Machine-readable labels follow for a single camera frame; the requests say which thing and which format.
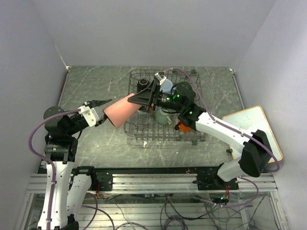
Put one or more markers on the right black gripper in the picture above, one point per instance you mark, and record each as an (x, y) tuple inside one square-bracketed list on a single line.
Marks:
[(143, 97)]

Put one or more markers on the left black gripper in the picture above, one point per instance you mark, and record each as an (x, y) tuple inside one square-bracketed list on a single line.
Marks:
[(92, 103)]

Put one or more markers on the black mug white interior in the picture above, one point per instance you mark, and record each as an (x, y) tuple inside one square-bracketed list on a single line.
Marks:
[(142, 87)]

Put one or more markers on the pink plastic tumbler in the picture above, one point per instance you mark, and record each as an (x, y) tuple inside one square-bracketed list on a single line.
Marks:
[(119, 112)]

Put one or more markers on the light blue mug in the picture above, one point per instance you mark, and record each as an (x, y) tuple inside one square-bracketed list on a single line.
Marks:
[(166, 86)]

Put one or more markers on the green ceramic mug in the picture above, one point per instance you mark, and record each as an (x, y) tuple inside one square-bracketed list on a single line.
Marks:
[(162, 117)]

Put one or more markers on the orange mug black handle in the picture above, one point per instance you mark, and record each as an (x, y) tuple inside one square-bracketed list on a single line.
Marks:
[(183, 127)]

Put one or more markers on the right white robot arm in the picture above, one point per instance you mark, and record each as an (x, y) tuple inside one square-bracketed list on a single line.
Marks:
[(253, 145)]

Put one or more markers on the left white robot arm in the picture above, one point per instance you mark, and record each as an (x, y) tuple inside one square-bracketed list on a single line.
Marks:
[(66, 186)]

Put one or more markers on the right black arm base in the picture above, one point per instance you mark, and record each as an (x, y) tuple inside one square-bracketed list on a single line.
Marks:
[(207, 179)]

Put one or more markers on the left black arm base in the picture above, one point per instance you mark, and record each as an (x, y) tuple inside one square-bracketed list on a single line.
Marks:
[(103, 179)]

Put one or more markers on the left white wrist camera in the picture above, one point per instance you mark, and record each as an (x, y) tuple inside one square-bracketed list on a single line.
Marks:
[(91, 115)]

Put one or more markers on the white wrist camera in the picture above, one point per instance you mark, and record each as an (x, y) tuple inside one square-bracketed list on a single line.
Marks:
[(91, 115), (160, 77)]

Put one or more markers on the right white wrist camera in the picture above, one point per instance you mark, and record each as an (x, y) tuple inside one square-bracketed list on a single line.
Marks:
[(160, 77)]

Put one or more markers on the grey wire dish rack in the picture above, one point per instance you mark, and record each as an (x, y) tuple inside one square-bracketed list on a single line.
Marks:
[(159, 124)]

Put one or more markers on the aluminium mounting rail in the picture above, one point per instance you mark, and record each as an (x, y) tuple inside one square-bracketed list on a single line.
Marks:
[(178, 183)]

